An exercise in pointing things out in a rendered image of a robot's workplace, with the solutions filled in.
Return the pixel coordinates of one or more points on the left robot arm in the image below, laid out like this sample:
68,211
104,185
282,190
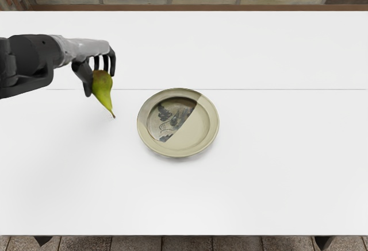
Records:
26,61

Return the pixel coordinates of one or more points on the green pear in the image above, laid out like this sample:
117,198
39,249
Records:
102,85

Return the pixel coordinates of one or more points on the beige patterned plate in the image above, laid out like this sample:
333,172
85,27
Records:
178,122

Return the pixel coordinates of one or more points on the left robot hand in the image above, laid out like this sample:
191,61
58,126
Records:
83,48

